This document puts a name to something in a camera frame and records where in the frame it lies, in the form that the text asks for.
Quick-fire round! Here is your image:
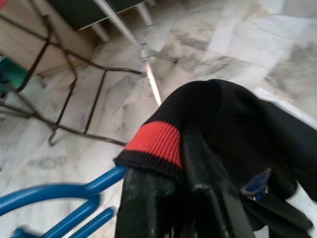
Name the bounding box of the black shirt with red trim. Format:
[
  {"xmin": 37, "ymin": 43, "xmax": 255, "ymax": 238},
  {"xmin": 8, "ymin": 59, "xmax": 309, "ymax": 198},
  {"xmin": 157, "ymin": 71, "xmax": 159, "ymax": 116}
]
[{"xmin": 113, "ymin": 78, "xmax": 317, "ymax": 231}]

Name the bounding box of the silver metal clothes rack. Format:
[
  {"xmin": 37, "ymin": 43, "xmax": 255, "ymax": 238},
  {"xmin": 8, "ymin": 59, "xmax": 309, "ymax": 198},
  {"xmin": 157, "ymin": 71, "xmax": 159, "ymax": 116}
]
[{"xmin": 95, "ymin": 0, "xmax": 180, "ymax": 106}]

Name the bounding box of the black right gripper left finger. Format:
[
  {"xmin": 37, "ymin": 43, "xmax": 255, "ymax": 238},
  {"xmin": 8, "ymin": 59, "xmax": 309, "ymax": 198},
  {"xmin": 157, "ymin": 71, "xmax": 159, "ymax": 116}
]
[{"xmin": 116, "ymin": 168, "xmax": 189, "ymax": 238}]

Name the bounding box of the green plastic hanger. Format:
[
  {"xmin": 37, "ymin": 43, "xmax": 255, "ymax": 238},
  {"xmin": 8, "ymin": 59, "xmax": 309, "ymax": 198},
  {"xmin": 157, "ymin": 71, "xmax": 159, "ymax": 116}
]
[{"xmin": 0, "ymin": 56, "xmax": 28, "ymax": 100}]

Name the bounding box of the blue plastic hanger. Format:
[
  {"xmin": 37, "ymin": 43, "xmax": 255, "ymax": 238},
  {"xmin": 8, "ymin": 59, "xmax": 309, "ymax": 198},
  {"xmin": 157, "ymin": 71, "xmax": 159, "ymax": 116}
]
[{"xmin": 0, "ymin": 165, "xmax": 128, "ymax": 238}]

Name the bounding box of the black TV cabinet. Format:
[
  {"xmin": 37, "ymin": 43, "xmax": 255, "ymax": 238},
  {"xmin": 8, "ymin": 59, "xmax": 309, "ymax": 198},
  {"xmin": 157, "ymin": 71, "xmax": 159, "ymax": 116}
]
[{"xmin": 48, "ymin": 0, "xmax": 159, "ymax": 43}]

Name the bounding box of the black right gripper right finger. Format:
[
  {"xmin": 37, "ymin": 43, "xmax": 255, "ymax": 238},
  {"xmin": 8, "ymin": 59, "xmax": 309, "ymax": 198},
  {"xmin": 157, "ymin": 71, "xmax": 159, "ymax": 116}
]
[{"xmin": 183, "ymin": 126, "xmax": 256, "ymax": 238}]

